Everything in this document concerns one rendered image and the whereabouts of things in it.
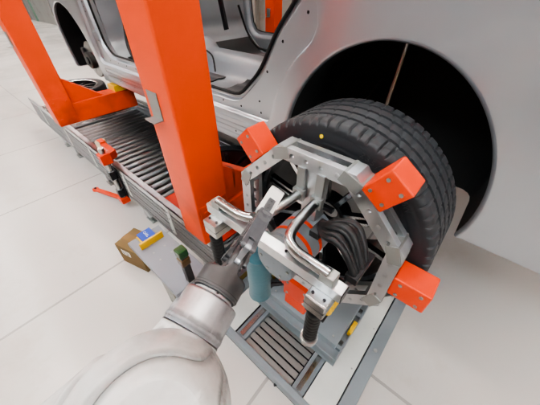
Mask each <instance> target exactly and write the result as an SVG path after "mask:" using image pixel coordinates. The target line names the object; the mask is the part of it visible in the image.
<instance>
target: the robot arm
mask: <svg viewBox="0 0 540 405"><path fill-rule="evenodd" d="M283 195H284V192H282V191H281V190H279V189H278V188H276V187H275V186H271V187H270V189H269V190H268V192H267V194H266V195H265V196H264V198H263V200H262V201H261V203H260V205H259V206H258V207H257V209H256V211H255V213H254V212H251V214H250V216H251V217H252V219H251V220H249V221H248V222H247V226H246V227H245V228H244V229H243V231H242V233H241V234H240V236H239V237H238V238H237V239H236V241H235V242H234V243H233V244H232V245H231V247H230V248H229V249H228V250H227V252H226V253H225V254H224V255H223V257H222V258H221V260H222V263H223V264H222V266H221V265H219V264H217V263H213V262H209V263H206V264H205V265H204V266H203V267H202V269H201V271H200V272H199V274H198V275H197V276H196V278H195V279H194V284H187V285H186V286H185V288H184V290H183V292H182V294H180V295H179V297H178V298H176V299H175V300H174V302H173V303H172V305H171V306H170V307H169V309H167V310H166V312H165V315H164V316H163V318H162V319H161V320H160V321H159V322H158V323H157V324H156V325H155V326H154V327H153V328H152V329H151V330H148V331H145V332H143V333H139V334H137V335H135V336H133V337H131V338H129V339H127V340H125V341H124V342H122V343H121V344H119V345H118V346H116V347H114V348H113V349H111V350H110V351H109V352H108V353H106V354H102V355H100V356H98V357H96V358H94V359H93V360H91V361H90V363H89V364H87V365H86V366H85V367H84V368H83V369H82V370H81V371H80V372H78V373H77V374H76V375H75V376H74V377H73V378H71V379H70V380H69V381H68V382H66V383H65V384H64V385H63V386H62V387H61V388H59V389H58V390H57V391H56V392H55V393H54V394H53V395H51V396H50V397H49V398H48V399H46V400H45V401H44V402H43V403H41V404H40V405H231V392H230V387H229V383H228V380H227V375H226V372H225V370H224V368H223V364H222V363H221V361H220V359H219V356H218V355H217V353H216V352H217V349H218V348H219V347H220V346H221V344H222V340H223V338H224V336H225V334H226V333H227V331H228V329H229V327H230V325H231V323H232V321H233V320H234V318H235V310H234V309H233V308H232V307H233V306H236V304H237V302H238V300H239V298H240V297H241V295H242V293H243V291H244V289H245V283H244V282H243V280H242V279H240V278H239V275H238V272H241V270H242V269H245V268H246V267H247V265H248V263H249V261H250V257H251V255H252V254H254V253H255V252H256V249H257V246H258V243H259V241H260V239H261V237H262V235H263V233H264V231H265V229H266V227H267V225H268V224H269V222H270V221H273V220H274V218H273V217H272V216H273V212H274V210H275V209H276V207H277V205H278V204H279V202H280V200H281V199H282V197H283Z"/></svg>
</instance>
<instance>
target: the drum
mask: <svg viewBox="0 0 540 405"><path fill-rule="evenodd" d="M300 211H301V210H298V211H296V212H295V213H293V214H292V215H291V216H290V217H288V218H287V219H286V220H285V221H284V222H283V223H282V224H281V225H280V226H279V227H277V228H276V229H275V230H274V231H272V232H271V233H270V234H269V235H271V236H273V237H274V238H276V239H278V240H279V241H280V242H281V243H283V244H285V243H284V234H285V232H286V229H287V227H288V225H289V224H290V223H291V221H292V220H293V219H294V218H295V217H296V215H297V214H298V213H299V212H300ZM320 219H325V220H327V221H328V218H327V217H326V216H325V214H323V215H322V216H321V217H320V218H318V219H317V220H316V221H315V222H314V221H312V220H311V219H310V218H307V220H306V221H305V222H304V223H303V224H302V226H301V227H300V229H299V230H298V232H297V234H296V242H297V244H298V245H299V246H300V247H301V248H302V249H303V250H305V251H306V252H308V253H309V254H310V255H312V256H314V257H315V256H316V255H317V254H318V253H319V252H320V251H321V249H322V248H323V247H324V246H325V245H326V244H327V243H328V242H326V241H324V240H323V239H322V238H320V239H319V240H316V239H314V238H313V237H311V236H310V235H309V230H310V229H311V228H312V227H313V226H314V225H315V224H316V223H317V222H318V221H319V220H320ZM258 255H259V258H260V260H261V262H262V264H263V265H264V266H265V267H266V269H267V270H268V271H269V272H270V273H271V274H272V275H274V277H276V278H278V279H280V280H284V281H289V280H291V279H292V278H293V277H294V276H295V275H296V273H295V272H294V271H292V270H291V269H289V268H288V267H286V266H285V265H283V264H282V263H281V262H280V261H278V260H276V259H275V258H274V257H272V256H270V255H269V254H268V253H267V252H265V251H264V250H262V249H261V248H260V247H258Z"/></svg>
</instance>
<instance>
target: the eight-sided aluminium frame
mask: <svg viewBox="0 0 540 405"><path fill-rule="evenodd" d="M283 159H284V160H286V161H288V162H291V163H293V164H295V165H300V166H303V167H304V168H306V169H307V170H309V171H312V172H314V173H315V174H321V175H323V176H325V177H326V178H328V179H329V180H331V181H334V182H336V183H339V184H341V185H343V186H345V187H346V188H347V189H348V191H349V192H350V194H351V196H352V197H353V199H354V201H355V202H356V204H357V206H358V208H359V210H360V211H361V212H362V214H363V216H364V218H365V219H366V221H367V223H368V224H369V226H370V228H371V230H372V231H373V232H374V235H375V236H376V238H377V240H378V241H379V243H380V245H381V246H382V249H383V250H384V252H385V253H386V255H385V256H384V258H383V260H382V263H381V265H380V267H379V269H378V271H377V273H376V276H375V278H374V280H373V281H359V282H358V283H357V285H356V286H354V285H352V284H351V283H349V282H348V281H346V282H345V284H347V285H348V286H349V290H348V293H347V294H346V296H345V298H344V299H343V301H342V303H350V304H357V305H368V306H369V307H371V306H379V304H380V303H381V302H382V301H383V298H384V297H385V296H386V294H387V290H388V288H389V286H390V285H391V282H392V281H393V279H394V278H395V275H396V273H397V272H398V270H399V269H400V267H402V265H403V262H404V261H405V259H406V258H407V256H408V254H409V252H410V251H411V247H412V245H413V243H412V241H411V238H410V237H409V233H407V232H406V230H405V228H404V226H403V225H402V223H401V221H400V220H399V217H398V216H397V214H396V213H395V210H394V209H393V207H391V208H388V209H386V210H384V211H381V212H379V211H378V210H377V209H376V207H375V206H374V204H373V203H372V202H371V201H370V200H369V198H368V197H367V196H366V194H365V193H364V192H363V191H362V188H363V187H364V186H365V185H366V184H367V183H368V182H369V181H370V180H371V179H372V178H373V177H374V176H375V174H374V173H373V172H372V171H371V169H370V167H369V166H368V165H367V164H365V163H362V162H360V161H359V160H354V159H352V158H349V157H346V156H343V155H341V154H339V153H335V152H333V151H330V150H328V149H324V148H322V147H320V146H317V145H314V144H311V143H309V142H307V141H303V140H301V138H296V137H290V138H288V139H286V140H284V141H282V142H281V143H279V144H278V145H275V146H274V147H272V149H270V150H269V151H268V152H267V153H266V154H264V155H263V156H262V157H260V158H259V159H257V160H256V161H255V162H253V163H252V164H251V165H250V166H248V167H246V168H245V169H244V170H243V171H242V172H241V174H242V177H241V180H242V184H243V202H244V211H247V212H255V211H256V209H257V207H258V206H259V205H260V203H261V201H262V200H263V192H262V173H263V172H264V171H265V170H267V169H269V168H270V167H272V166H274V165H275V164H276V163H277V162H280V161H281V160H283ZM347 166H348V167H347ZM293 279H294V280H296V281H297V282H298V283H300V284H301V285H303V286H304V287H306V288H307V289H310V288H311V287H312V284H310V283H309V282H308V281H307V280H305V279H303V278H302V277H301V276H299V275H297V274H296V275H295V276H294V277H293Z"/></svg>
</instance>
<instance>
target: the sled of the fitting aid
mask: <svg viewBox="0 0 540 405"><path fill-rule="evenodd" d="M278 281H279V279H278V278H276V277H274V275H271V283H272V282H278ZM258 303H259V304H260V305H261V306H263V307H264V308H265V309H266V310H267V311H269V312H270V314H271V315H273V316H274V317H275V318H276V319H277V320H279V321H280V322H281V323H282V324H283V325H285V326H286V327H287V328H288V329H290V330H291V331H292V332H293V333H294V334H296V335H297V336H298V337H299V338H300V335H301V330H302V329H303V326H304V325H303V324H302V323H301V322H299V321H298V320H297V319H296V318H295V317H294V316H293V315H291V314H290V313H289V312H287V311H286V310H285V309H283V308H282V307H281V306H280V305H278V304H277V303H276V302H275V301H274V300H273V299H272V298H271V297H269V298H268V299H267V300H266V301H263V302H258ZM368 308H369V306H368V305H362V307H361V308H360V309H359V311H358V313H357V314H356V316H355V317H354V319H353V320H352V322H351V323H350V326H349V327H348V329H347V330H346V332H345V333H344V335H343V336H342V338H341V340H340V342H339V343H338V344H337V346H336V347H335V349H333V348H332V347H330V346H329V345H328V344H326V343H325V342H324V341H323V340H321V339H320V338H319V337H317V342H316V344H315V345H314V346H310V348H311V349H313V350H314V351H315V352H316V353H317V354H319V355H320V356H321V357H322V358H324V359H325V360H326V361H327V362H328V363H329V364H330V365H331V366H333V365H334V363H335V362H336V361H337V359H338V357H339V355H340V354H341V352H342V351H343V349H344V348H345V346H346V344H347V342H348V341H349V340H350V337H351V336H352V334H353V332H354V331H355V329H356V328H357V326H358V324H359V322H360V321H361V319H362V318H363V316H364V314H365V313H366V311H367V309H368Z"/></svg>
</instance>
